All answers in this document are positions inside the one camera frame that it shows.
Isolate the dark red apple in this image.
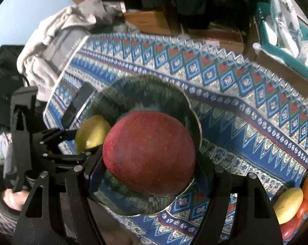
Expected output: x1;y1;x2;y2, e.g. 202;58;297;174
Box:
102;111;195;196

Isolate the grey sleeve left forearm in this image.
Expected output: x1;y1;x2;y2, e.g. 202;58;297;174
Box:
0;161;20;243

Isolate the person's left hand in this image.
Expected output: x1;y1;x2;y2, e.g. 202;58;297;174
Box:
2;189;29;211

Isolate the black smartphone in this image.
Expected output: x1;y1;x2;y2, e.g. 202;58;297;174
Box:
61;82;95;129

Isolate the grey white clothing pile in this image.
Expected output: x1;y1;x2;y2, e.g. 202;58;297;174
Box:
16;0;126;102

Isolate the blue patterned tablecloth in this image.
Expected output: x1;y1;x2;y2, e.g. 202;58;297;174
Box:
42;32;308;245

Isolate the brown cardboard box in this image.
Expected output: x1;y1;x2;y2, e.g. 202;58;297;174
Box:
123;11;172;36

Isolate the teal cardboard box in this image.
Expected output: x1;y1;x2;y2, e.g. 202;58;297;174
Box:
253;2;308;90

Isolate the white printed rice bag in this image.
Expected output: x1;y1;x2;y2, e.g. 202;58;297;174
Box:
265;0;308;67

